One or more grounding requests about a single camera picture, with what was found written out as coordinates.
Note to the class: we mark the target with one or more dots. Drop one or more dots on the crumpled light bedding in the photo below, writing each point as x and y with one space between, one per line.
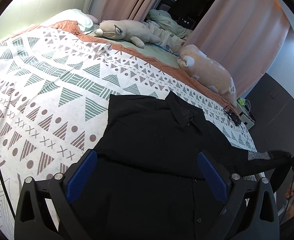
172 35

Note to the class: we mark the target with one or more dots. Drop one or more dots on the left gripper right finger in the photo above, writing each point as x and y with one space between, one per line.
216 176

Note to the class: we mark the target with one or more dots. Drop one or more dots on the pink curtain right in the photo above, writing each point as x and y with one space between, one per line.
244 36

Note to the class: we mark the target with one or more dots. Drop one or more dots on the patterned bed quilt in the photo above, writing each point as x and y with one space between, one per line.
55 84

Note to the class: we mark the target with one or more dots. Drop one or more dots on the black button shirt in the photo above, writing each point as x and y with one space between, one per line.
147 183

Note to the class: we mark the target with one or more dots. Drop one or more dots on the cream bedside cabinet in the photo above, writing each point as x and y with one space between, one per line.
243 111

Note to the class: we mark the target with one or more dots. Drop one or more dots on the pink plush pillow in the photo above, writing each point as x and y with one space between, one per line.
207 72

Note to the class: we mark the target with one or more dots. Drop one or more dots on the white pillow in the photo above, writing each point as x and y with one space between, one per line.
85 22

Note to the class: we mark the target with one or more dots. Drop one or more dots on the cream padded headboard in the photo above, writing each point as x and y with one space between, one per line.
23 13

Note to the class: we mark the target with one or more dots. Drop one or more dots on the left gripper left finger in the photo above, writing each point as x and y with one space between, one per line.
78 174

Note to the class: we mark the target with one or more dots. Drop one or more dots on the beige shark plush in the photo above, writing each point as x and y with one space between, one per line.
127 30

